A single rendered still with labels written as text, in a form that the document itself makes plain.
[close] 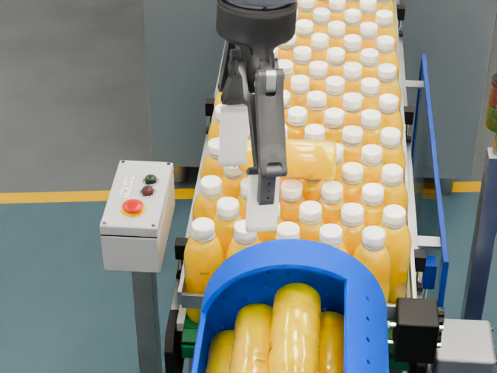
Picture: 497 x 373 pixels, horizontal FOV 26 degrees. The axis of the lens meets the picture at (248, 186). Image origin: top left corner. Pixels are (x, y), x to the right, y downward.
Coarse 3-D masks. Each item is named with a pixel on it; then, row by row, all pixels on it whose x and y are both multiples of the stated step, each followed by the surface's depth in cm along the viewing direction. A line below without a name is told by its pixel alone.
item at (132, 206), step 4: (128, 200) 187; (132, 200) 187; (136, 200) 187; (124, 204) 186; (128, 204) 186; (132, 204) 186; (136, 204) 186; (140, 204) 186; (124, 208) 185; (128, 208) 185; (132, 208) 185; (136, 208) 185; (140, 208) 185; (132, 212) 186
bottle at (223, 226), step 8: (216, 216) 189; (240, 216) 190; (216, 224) 188; (224, 224) 188; (232, 224) 188; (216, 232) 189; (224, 232) 188; (232, 232) 188; (224, 240) 188; (224, 248) 189; (224, 256) 190
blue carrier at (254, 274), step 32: (256, 256) 157; (288, 256) 155; (320, 256) 156; (352, 256) 160; (224, 288) 157; (256, 288) 164; (320, 288) 163; (352, 288) 154; (224, 320) 168; (352, 320) 148; (384, 320) 158; (352, 352) 143; (384, 352) 152
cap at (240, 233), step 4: (240, 220) 184; (244, 220) 184; (236, 224) 183; (240, 224) 183; (244, 224) 183; (236, 228) 182; (240, 228) 182; (244, 228) 182; (236, 232) 182; (240, 232) 181; (244, 232) 181; (248, 232) 181; (252, 232) 181; (256, 232) 182; (236, 236) 182; (240, 236) 181; (244, 236) 181; (248, 236) 181; (252, 236) 182; (240, 240) 182; (244, 240) 182; (248, 240) 182
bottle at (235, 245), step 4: (256, 236) 183; (232, 240) 184; (236, 240) 183; (252, 240) 182; (256, 240) 183; (232, 244) 184; (236, 244) 183; (240, 244) 183; (244, 244) 183; (248, 244) 183; (252, 244) 183; (228, 248) 185; (232, 248) 183; (236, 248) 183; (240, 248) 182; (244, 248) 182; (228, 252) 184; (232, 252) 183; (236, 252) 183; (228, 256) 184
